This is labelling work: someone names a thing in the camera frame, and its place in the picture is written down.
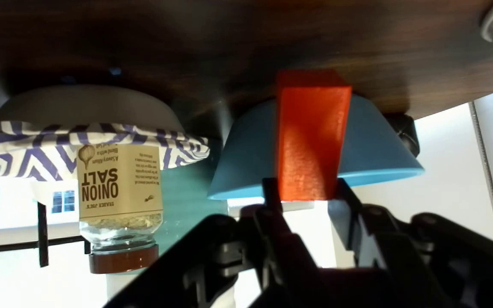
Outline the blue plastic bowl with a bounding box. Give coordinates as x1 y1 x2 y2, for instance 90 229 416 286
207 92 426 202

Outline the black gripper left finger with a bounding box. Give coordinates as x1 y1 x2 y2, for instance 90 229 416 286
104 176 328 308

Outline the small black object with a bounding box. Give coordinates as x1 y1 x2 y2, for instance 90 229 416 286
385 113 423 159

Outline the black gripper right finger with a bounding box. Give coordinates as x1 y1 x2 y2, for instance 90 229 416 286
325 178 493 308

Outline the black metal rack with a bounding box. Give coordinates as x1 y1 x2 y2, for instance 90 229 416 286
0 176 92 270

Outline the red rectangular block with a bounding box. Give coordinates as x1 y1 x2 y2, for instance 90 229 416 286
274 68 354 202

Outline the onion salt glass jar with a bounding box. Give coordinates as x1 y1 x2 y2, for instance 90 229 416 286
75 142 164 276

